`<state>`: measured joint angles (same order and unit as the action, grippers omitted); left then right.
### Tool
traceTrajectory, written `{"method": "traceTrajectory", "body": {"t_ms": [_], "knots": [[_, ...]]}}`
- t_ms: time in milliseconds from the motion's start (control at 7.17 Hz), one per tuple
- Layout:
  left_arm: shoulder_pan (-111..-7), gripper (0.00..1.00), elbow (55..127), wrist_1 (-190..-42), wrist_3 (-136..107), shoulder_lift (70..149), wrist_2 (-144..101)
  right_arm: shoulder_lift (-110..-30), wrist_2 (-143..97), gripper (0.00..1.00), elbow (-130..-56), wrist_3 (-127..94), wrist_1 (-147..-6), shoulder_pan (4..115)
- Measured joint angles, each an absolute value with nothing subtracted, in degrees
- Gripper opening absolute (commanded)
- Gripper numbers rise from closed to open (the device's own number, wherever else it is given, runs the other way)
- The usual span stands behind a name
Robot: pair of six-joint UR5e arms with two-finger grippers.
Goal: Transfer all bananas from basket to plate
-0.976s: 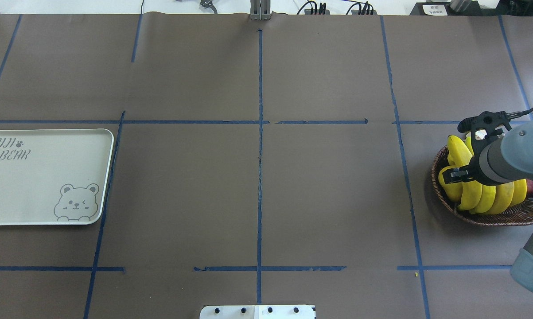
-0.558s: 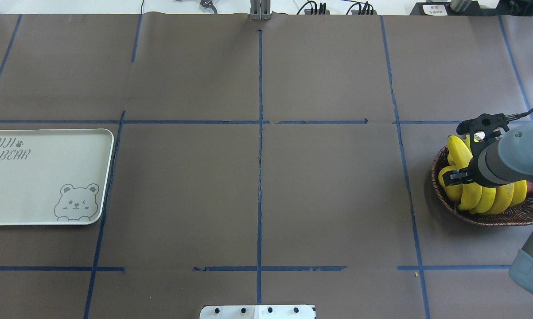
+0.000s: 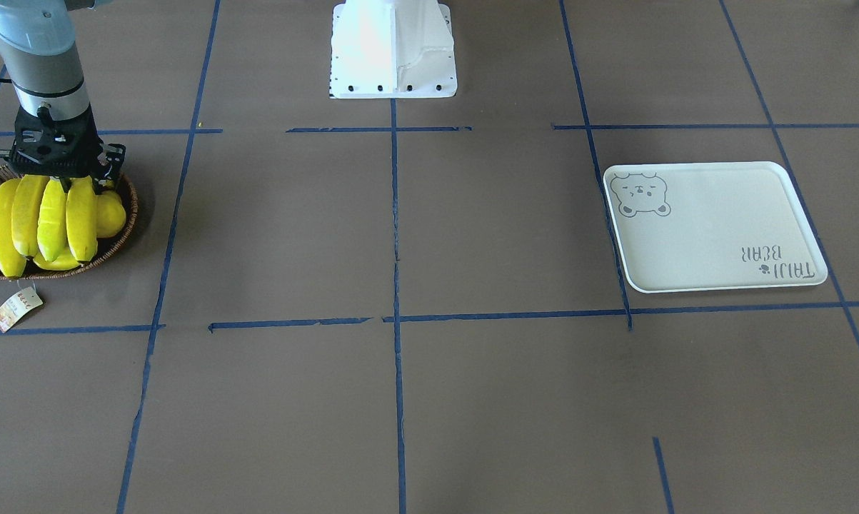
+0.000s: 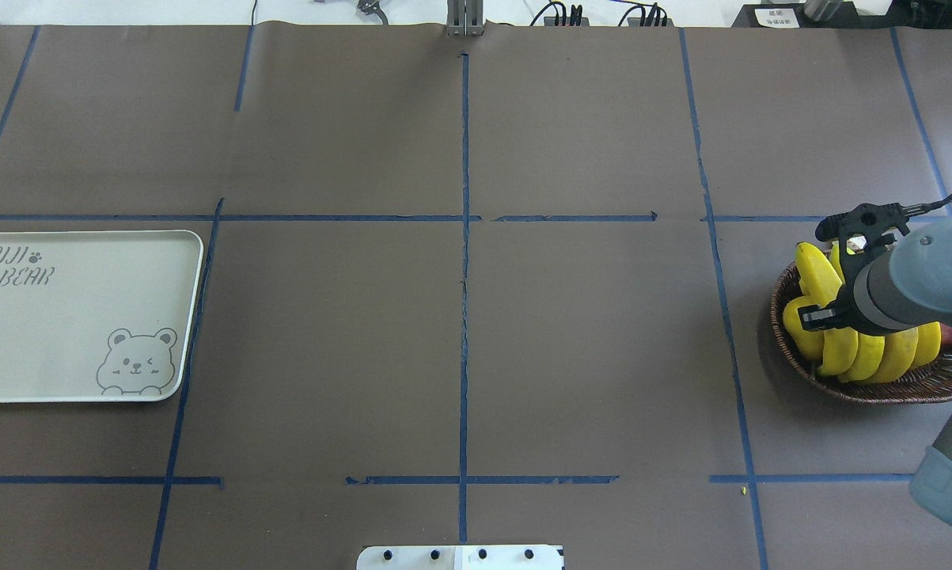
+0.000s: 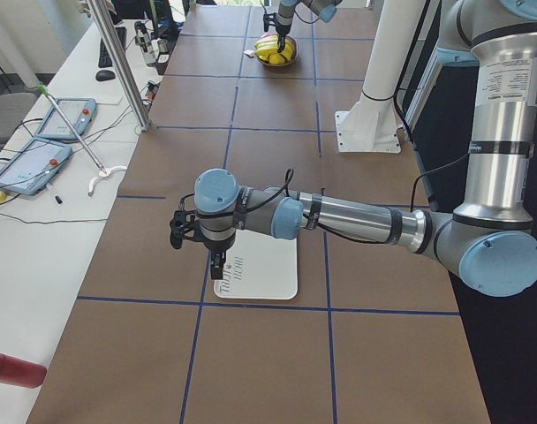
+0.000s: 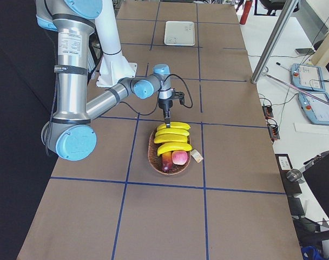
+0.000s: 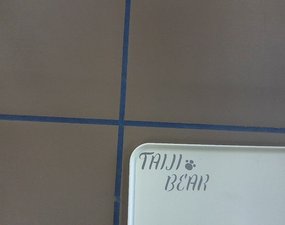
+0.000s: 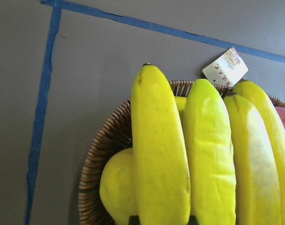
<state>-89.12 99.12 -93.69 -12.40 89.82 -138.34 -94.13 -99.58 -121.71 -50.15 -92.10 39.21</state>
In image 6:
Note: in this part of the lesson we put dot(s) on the red pink apple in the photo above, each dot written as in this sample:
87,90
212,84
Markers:
179,157

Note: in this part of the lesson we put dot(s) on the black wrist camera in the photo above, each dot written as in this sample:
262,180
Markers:
180,96

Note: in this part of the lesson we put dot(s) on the black marker pen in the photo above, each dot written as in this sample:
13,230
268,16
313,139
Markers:
282,66

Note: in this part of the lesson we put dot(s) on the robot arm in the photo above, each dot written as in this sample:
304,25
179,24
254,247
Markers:
68,132

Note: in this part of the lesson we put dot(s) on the brown wicker basket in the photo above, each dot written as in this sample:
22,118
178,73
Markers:
155,161

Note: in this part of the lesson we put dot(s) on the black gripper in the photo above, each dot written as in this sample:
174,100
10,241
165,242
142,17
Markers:
163,104

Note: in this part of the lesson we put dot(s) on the yellow banana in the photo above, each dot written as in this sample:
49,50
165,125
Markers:
176,131
173,146
160,139
174,124

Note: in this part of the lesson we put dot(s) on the lower blue teach pendant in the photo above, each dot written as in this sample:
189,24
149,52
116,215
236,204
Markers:
316,111

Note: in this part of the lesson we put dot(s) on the white paper price tag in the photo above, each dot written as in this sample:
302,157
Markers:
196,155

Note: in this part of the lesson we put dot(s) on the upper blue teach pendant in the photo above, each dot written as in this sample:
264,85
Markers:
307,77

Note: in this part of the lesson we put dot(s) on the cream bear tray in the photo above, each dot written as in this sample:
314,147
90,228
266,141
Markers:
179,33

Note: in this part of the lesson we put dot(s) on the silver rod on stand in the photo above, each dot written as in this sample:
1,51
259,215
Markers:
296,88

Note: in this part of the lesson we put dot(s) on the red fire extinguisher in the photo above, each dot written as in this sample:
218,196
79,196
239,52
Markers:
246,10

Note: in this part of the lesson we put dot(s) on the aluminium frame post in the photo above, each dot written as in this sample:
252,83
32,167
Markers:
283,18

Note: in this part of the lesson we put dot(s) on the blue teach pendant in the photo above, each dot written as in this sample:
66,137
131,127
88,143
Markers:
316,111
307,77

